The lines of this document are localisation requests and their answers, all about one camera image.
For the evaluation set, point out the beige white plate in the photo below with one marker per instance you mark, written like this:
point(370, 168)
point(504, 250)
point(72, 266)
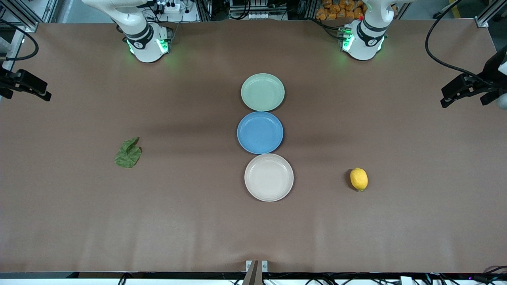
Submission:
point(269, 177)

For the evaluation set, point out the blue plate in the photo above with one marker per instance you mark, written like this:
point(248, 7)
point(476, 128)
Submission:
point(260, 132)

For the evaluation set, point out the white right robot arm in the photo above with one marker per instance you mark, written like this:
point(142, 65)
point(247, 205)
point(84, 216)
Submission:
point(138, 35)

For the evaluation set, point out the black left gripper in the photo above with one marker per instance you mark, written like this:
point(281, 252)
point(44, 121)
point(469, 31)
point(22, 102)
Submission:
point(489, 77)

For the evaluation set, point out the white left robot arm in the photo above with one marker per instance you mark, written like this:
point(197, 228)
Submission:
point(366, 39)

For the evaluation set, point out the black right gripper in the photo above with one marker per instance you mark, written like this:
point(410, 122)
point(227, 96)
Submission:
point(8, 80)

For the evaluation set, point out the yellow lemon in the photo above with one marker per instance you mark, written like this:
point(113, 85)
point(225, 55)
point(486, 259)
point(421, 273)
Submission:
point(359, 179)

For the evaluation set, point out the light green plate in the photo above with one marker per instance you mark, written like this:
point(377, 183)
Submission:
point(262, 92)

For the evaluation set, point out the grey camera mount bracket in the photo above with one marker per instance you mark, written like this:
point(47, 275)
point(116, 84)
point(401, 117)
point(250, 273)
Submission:
point(255, 273)

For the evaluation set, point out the white power strip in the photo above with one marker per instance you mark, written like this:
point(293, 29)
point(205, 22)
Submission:
point(174, 10)

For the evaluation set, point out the bag of orange items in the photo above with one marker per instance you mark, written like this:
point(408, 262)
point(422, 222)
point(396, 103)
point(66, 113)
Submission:
point(340, 10)

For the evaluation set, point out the aluminium frame profile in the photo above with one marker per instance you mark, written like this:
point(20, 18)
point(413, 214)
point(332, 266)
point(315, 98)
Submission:
point(491, 14)
point(23, 14)

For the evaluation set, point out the green lettuce leaf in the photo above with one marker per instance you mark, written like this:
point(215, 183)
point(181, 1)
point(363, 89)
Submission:
point(127, 156)

